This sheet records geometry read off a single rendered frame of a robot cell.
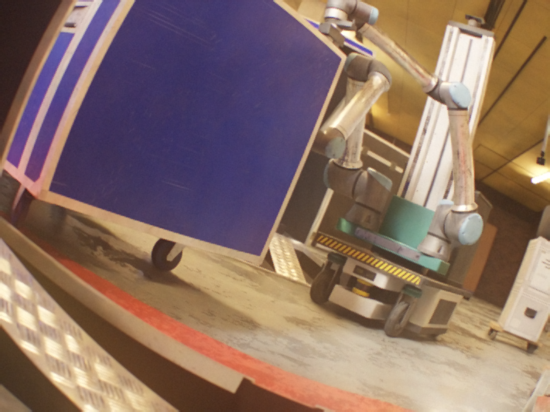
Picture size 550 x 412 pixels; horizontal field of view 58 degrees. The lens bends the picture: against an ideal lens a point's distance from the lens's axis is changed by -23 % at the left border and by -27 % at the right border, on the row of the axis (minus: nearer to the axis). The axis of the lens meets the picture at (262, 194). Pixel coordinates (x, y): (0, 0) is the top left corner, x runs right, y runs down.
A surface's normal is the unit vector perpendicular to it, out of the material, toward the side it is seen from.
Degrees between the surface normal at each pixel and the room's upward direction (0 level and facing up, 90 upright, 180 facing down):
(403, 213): 90
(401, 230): 90
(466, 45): 90
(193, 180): 90
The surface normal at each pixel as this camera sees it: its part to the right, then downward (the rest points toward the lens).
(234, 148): 0.76, 0.32
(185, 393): -0.24, -0.10
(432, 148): -0.60, -0.26
